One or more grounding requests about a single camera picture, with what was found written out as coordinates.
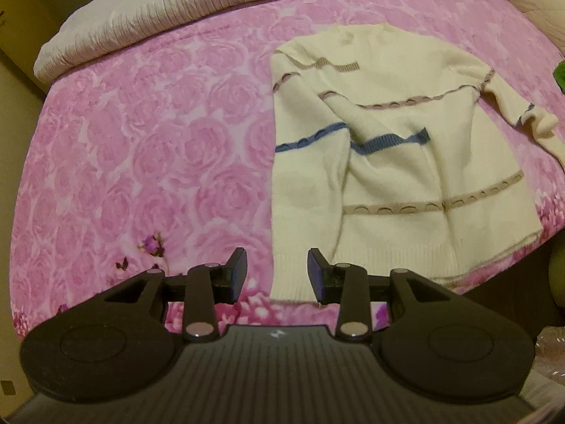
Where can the pink rose-print blanket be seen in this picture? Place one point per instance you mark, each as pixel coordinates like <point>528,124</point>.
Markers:
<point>154,150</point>

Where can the grey ribbed quilt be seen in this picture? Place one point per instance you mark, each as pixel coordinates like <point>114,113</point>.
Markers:
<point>176,4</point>

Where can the green crumpled item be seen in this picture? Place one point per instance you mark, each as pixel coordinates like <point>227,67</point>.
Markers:
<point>560,75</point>

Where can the clear plastic bag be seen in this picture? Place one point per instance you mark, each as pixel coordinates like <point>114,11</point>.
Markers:
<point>549,353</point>

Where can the cream striped knit sweater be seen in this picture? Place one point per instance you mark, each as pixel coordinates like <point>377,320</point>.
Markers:
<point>397,176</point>

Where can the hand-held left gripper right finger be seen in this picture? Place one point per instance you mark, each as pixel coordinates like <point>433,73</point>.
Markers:
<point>315,274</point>

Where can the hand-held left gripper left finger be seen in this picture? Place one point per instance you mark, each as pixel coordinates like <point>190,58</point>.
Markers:
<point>239,274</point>

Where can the cream quilted mattress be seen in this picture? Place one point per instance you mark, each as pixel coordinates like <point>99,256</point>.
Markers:
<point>543,4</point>

